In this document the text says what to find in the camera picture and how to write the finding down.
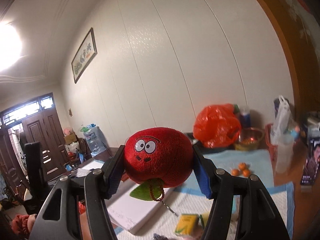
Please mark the blue water jug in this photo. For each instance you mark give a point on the blue water jug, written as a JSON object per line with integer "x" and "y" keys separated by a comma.
{"x": 94, "y": 139}

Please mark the light blue pad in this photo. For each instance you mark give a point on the light blue pad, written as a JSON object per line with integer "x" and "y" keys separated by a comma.
{"x": 258, "y": 162}

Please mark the red apple plush toy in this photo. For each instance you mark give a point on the red apple plush toy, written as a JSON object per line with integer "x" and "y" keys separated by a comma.
{"x": 156, "y": 159}

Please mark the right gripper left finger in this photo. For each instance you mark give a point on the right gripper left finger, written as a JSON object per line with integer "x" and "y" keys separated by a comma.
{"x": 59, "y": 216}

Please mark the mandarin orange right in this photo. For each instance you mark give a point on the mandarin orange right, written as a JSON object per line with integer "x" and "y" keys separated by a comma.
{"x": 246, "y": 173}

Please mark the mandarin orange top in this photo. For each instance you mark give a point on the mandarin orange top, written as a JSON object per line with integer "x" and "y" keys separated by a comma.
{"x": 242, "y": 166}

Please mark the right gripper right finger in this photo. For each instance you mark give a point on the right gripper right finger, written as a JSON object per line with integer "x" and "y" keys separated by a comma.
{"x": 258, "y": 218}

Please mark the white shallow box tray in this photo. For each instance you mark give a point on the white shallow box tray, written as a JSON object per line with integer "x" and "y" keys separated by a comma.
{"x": 129, "y": 213}

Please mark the mandarin orange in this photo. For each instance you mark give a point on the mandarin orange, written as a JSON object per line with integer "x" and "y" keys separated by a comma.
{"x": 235, "y": 172}
{"x": 246, "y": 173}
{"x": 242, "y": 166}

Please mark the white plastic bag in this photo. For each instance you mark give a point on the white plastic bag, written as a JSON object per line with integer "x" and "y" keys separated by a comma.
{"x": 281, "y": 121}

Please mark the dark wooden door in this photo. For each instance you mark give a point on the dark wooden door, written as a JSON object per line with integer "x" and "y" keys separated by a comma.
{"x": 40, "y": 123}

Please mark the framed wall picture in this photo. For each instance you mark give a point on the framed wall picture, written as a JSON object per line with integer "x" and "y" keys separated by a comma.
{"x": 84, "y": 55}

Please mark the ceiling lamp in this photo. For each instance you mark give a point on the ceiling lamp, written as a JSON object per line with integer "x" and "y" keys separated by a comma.
{"x": 10, "y": 46}

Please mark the mandarin orange left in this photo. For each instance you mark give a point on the mandarin orange left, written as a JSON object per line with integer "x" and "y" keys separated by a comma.
{"x": 235, "y": 172}

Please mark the yellow tissue pack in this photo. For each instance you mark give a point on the yellow tissue pack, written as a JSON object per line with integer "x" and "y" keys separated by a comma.
{"x": 186, "y": 224}

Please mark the orange plastic bag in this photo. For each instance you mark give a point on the orange plastic bag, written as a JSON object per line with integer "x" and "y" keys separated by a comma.
{"x": 217, "y": 126}

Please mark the clear plastic bottle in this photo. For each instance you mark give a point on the clear plastic bottle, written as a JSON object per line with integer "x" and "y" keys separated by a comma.
{"x": 284, "y": 153}

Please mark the brass metal bowl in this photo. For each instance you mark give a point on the brass metal bowl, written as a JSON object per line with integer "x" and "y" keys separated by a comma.
{"x": 249, "y": 139}

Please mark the white quilted pad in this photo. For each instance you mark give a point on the white quilted pad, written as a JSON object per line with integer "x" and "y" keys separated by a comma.
{"x": 190, "y": 201}

